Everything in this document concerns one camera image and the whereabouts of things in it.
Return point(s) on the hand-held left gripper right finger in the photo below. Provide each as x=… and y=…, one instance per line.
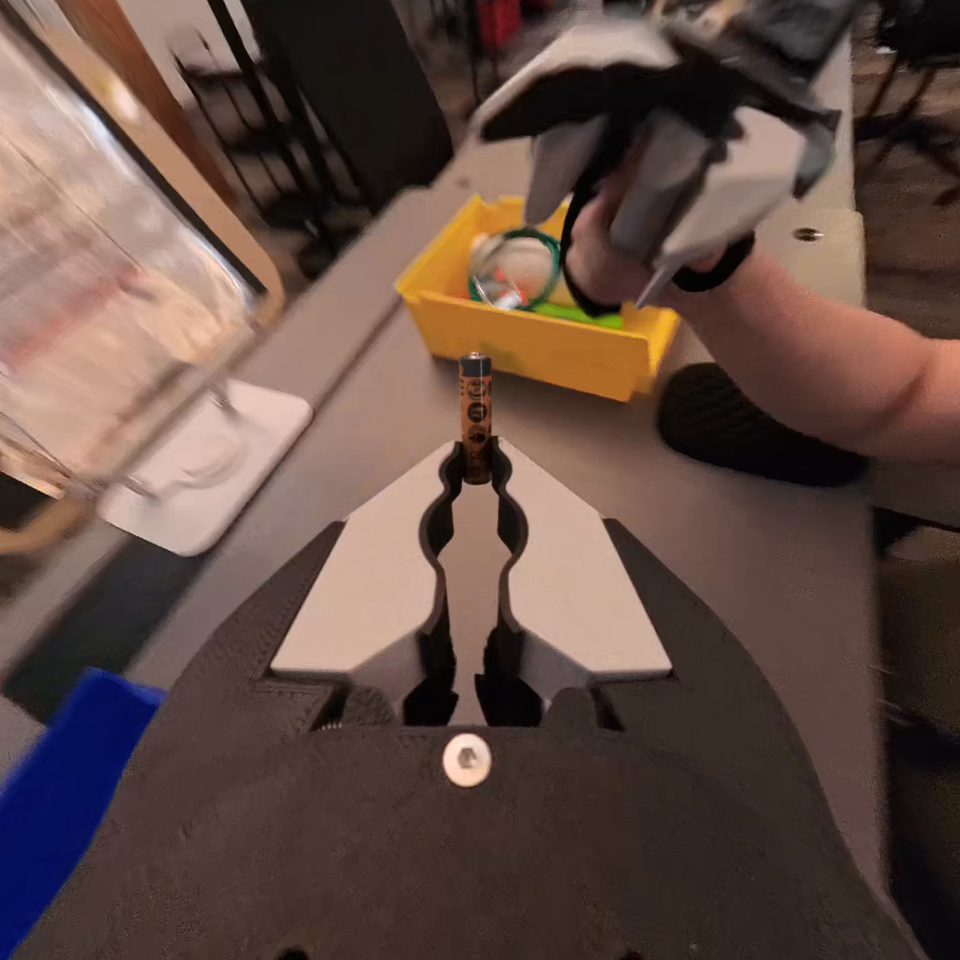
x=592, y=600

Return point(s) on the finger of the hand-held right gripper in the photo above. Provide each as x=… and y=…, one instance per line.
x=585, y=49
x=757, y=172

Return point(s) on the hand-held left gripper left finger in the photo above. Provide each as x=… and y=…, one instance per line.
x=360, y=600

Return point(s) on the black copper battery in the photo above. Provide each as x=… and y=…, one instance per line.
x=476, y=420

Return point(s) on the green toy block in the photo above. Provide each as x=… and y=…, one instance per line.
x=577, y=315

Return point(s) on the yellow storage bin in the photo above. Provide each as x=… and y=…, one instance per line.
x=540, y=352

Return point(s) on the blue storage bin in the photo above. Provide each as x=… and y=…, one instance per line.
x=60, y=787

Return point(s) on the person's right forearm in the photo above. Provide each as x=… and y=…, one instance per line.
x=825, y=352

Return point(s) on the person's right hand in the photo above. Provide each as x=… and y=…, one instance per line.
x=600, y=262

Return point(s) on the green rimmed clear disc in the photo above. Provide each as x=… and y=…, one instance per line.
x=517, y=255

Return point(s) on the black mesh pad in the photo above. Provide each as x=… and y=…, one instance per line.
x=750, y=427

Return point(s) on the black chair back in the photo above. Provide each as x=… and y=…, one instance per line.
x=352, y=90

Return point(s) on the dark teal mat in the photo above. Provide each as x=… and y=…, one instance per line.
x=97, y=637

